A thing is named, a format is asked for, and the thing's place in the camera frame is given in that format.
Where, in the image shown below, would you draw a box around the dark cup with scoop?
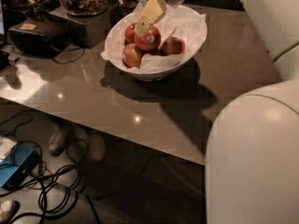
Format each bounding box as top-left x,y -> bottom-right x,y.
110,0 -> 140,21

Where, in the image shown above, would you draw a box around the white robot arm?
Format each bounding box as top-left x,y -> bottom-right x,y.
206,0 -> 299,224

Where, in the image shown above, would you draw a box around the red apple right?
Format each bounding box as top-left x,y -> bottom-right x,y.
160,37 -> 185,56

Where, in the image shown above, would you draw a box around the black floor cables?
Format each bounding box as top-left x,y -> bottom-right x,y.
0,111 -> 101,224

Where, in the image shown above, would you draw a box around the beige shoe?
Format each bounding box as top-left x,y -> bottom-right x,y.
49,126 -> 70,157
89,133 -> 106,162

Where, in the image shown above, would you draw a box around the blue box on floor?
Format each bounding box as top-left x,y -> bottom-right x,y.
0,144 -> 40,190

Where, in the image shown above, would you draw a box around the left beige shoe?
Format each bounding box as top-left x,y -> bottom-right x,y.
49,126 -> 70,157

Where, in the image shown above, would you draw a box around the white paper liner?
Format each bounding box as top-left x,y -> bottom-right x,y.
100,0 -> 207,75

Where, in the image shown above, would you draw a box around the red apple back left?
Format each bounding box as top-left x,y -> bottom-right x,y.
124,23 -> 135,43

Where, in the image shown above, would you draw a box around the white bowl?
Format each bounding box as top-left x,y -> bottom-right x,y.
104,3 -> 208,82

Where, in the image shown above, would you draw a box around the right beige shoe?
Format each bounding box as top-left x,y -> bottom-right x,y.
89,133 -> 106,162

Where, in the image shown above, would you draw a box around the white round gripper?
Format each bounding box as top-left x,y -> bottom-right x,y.
135,0 -> 185,36

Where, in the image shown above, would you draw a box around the red-yellow apple front left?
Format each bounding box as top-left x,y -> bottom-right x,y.
122,43 -> 143,68

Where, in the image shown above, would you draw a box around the white shoe at corner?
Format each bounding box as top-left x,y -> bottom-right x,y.
0,200 -> 16,224

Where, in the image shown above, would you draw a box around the black VR headset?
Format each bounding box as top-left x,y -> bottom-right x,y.
8,19 -> 69,58

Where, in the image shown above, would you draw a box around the large red top apple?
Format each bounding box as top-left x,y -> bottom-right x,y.
135,26 -> 161,51

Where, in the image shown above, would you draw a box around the dark grey box stand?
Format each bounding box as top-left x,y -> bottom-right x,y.
49,7 -> 116,49

